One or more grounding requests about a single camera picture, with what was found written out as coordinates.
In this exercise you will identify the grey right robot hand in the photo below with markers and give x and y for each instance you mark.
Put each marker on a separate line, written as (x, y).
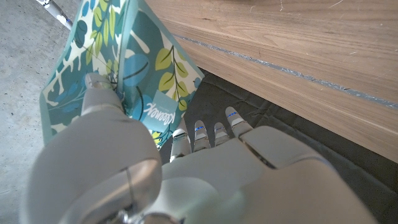
(59, 17)

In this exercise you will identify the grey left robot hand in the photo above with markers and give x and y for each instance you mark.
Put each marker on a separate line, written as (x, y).
(217, 177)

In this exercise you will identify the teal floral tissue box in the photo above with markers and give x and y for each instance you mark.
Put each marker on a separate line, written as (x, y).
(140, 62)

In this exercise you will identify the grey tape outline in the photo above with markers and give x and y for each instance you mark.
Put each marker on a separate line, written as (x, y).
(298, 74)

